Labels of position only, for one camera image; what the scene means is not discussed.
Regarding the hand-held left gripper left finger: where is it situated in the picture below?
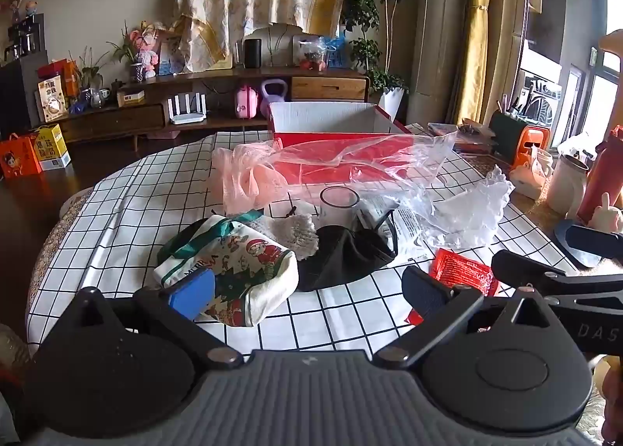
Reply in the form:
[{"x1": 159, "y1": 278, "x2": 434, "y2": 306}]
[{"x1": 68, "y1": 271, "x2": 244, "y2": 371}]

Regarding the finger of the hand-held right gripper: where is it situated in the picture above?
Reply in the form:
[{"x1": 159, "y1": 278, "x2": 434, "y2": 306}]
[
  {"x1": 491, "y1": 249, "x2": 623, "y2": 299},
  {"x1": 554, "y1": 219, "x2": 623, "y2": 268}
]

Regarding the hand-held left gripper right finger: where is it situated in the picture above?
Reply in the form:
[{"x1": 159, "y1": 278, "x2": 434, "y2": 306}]
[{"x1": 372, "y1": 265, "x2": 556, "y2": 369}]

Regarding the red foil packet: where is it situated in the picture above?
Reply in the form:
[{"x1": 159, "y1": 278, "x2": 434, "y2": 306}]
[{"x1": 406, "y1": 248, "x2": 500, "y2": 326}]

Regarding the christmas print fabric pouch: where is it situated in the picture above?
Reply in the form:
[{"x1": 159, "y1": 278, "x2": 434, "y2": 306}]
[{"x1": 155, "y1": 215, "x2": 299, "y2": 328}]

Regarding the white plastic bag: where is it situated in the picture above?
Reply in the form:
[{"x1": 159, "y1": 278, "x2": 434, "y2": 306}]
[{"x1": 414, "y1": 164, "x2": 516, "y2": 252}]

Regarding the grey knitted cloth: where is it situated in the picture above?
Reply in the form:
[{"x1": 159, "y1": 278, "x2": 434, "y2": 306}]
[{"x1": 257, "y1": 212, "x2": 320, "y2": 262}]

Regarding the pink mesh bath sponge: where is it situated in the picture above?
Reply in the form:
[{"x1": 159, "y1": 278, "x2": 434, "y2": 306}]
[{"x1": 210, "y1": 143, "x2": 294, "y2": 216}]

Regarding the clear plastic bag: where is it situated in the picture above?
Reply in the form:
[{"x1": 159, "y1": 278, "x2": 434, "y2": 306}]
[{"x1": 263, "y1": 131, "x2": 459, "y2": 214}]

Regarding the red cardboard box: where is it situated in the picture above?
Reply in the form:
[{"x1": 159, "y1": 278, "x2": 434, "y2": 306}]
[{"x1": 268, "y1": 101, "x2": 431, "y2": 186}]

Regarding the person's right hand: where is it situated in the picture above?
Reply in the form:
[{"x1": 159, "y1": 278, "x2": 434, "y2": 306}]
[{"x1": 596, "y1": 353, "x2": 623, "y2": 437}]

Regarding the white rabbit figure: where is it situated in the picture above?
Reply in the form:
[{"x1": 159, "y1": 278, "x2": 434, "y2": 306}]
[{"x1": 586, "y1": 193, "x2": 623, "y2": 233}]

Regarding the clear printed wrapper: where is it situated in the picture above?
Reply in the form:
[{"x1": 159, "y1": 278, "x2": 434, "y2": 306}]
[{"x1": 363, "y1": 197, "x2": 435, "y2": 262}]

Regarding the white mug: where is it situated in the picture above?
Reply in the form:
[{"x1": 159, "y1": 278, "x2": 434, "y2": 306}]
[{"x1": 545, "y1": 154, "x2": 591, "y2": 216}]

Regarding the red bottle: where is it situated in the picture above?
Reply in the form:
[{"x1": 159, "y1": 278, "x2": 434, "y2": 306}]
[{"x1": 577, "y1": 126, "x2": 623, "y2": 226}]

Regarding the white tissue pack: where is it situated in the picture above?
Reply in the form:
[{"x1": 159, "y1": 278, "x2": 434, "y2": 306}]
[{"x1": 509, "y1": 146, "x2": 554, "y2": 200}]

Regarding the black white checkered tablecloth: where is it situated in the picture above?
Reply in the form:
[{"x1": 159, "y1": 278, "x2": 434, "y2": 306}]
[{"x1": 26, "y1": 122, "x2": 585, "y2": 365}]

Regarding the clear glass cup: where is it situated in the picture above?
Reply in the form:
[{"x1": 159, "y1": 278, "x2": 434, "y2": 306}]
[{"x1": 319, "y1": 186, "x2": 361, "y2": 229}]

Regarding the green pen holder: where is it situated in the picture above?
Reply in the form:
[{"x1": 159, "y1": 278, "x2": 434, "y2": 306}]
[{"x1": 489, "y1": 110, "x2": 525, "y2": 160}]

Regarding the stack of clear boxes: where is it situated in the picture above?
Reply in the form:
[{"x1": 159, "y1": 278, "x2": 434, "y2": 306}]
[{"x1": 427, "y1": 120, "x2": 497, "y2": 155}]

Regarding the white washing machine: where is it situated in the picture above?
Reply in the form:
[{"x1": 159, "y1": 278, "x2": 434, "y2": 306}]
[{"x1": 518, "y1": 70, "x2": 563, "y2": 135}]

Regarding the bundle of pens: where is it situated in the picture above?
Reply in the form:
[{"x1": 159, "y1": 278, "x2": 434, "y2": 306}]
[{"x1": 495, "y1": 94, "x2": 526, "y2": 118}]

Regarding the white antenna router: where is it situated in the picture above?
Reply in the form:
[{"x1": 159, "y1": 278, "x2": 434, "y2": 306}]
[{"x1": 168, "y1": 92, "x2": 208, "y2": 126}]

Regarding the white angular planter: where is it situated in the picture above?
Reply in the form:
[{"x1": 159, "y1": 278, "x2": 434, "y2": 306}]
[{"x1": 378, "y1": 88, "x2": 406, "y2": 123}]

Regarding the pink toy case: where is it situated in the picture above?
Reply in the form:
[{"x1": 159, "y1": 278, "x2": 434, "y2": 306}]
[{"x1": 235, "y1": 84, "x2": 264, "y2": 120}]

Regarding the yellow milk carton box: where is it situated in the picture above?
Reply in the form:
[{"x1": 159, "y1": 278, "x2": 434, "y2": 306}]
[{"x1": 30, "y1": 123, "x2": 73, "y2": 171}]

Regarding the wooden tv cabinet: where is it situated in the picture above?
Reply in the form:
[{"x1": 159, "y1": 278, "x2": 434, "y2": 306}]
[{"x1": 49, "y1": 67, "x2": 371, "y2": 151}]

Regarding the purple kettlebell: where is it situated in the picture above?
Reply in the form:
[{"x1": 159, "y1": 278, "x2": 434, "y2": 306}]
[{"x1": 260, "y1": 79, "x2": 292, "y2": 118}]

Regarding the orange gift box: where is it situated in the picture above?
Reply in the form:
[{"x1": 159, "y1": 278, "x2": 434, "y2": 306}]
[{"x1": 0, "y1": 133, "x2": 42, "y2": 179}]

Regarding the tan printed food box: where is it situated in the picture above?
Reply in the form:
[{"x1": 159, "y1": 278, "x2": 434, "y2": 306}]
[{"x1": 37, "y1": 76, "x2": 67, "y2": 123}]

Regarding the potted plant in vase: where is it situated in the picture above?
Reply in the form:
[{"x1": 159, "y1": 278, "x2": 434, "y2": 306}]
[{"x1": 107, "y1": 25, "x2": 147, "y2": 83}]

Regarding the yellow curtain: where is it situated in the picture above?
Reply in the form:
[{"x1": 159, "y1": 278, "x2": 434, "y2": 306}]
[{"x1": 456, "y1": 0, "x2": 498, "y2": 126}]

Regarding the small leafy potted plant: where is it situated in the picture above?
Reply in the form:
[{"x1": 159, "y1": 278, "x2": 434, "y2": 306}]
[{"x1": 70, "y1": 48, "x2": 106, "y2": 106}]

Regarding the black cylinder speaker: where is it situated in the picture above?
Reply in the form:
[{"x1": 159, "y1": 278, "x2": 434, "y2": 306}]
[{"x1": 243, "y1": 38, "x2": 263, "y2": 69}]

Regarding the pink plush doll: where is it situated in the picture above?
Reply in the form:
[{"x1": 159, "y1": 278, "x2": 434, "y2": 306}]
[{"x1": 129, "y1": 21, "x2": 164, "y2": 79}]

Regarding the blue printed bag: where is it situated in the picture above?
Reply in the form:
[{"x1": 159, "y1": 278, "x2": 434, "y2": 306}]
[{"x1": 324, "y1": 34, "x2": 349, "y2": 70}]

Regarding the red orange gift bag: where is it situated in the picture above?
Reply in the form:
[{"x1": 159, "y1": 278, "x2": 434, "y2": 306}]
[{"x1": 38, "y1": 59, "x2": 79, "y2": 97}]

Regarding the clear bag of fruit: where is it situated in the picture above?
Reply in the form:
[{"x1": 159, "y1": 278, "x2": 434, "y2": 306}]
[{"x1": 298, "y1": 37, "x2": 332, "y2": 72}]

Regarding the tall potted tree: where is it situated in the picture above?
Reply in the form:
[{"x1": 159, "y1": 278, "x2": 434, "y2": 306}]
[{"x1": 340, "y1": 0, "x2": 418, "y2": 97}]

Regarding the black coffee machine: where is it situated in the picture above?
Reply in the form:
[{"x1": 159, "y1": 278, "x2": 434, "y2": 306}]
[{"x1": 4, "y1": 12, "x2": 47, "y2": 62}]

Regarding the white picture frame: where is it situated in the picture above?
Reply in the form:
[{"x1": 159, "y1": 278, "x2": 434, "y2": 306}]
[{"x1": 292, "y1": 34, "x2": 317, "y2": 68}]

